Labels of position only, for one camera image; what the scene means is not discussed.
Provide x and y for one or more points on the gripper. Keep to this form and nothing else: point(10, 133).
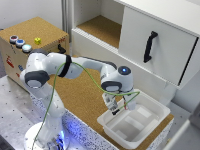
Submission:
point(110, 100)

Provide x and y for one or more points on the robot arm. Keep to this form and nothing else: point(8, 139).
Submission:
point(50, 66)

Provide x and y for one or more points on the white plastic box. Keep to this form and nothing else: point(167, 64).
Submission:
point(143, 126)

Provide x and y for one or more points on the white cabinet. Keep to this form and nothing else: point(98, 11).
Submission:
point(100, 55)

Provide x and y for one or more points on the white sliding door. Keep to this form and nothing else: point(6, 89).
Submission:
point(166, 50)

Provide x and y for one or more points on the yellow block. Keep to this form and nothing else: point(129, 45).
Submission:
point(37, 40)

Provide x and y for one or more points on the green button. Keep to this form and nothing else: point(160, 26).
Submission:
point(26, 48)

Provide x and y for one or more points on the blue button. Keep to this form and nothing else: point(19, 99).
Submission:
point(20, 42)

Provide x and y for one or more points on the red button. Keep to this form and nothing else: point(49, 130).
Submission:
point(13, 38)

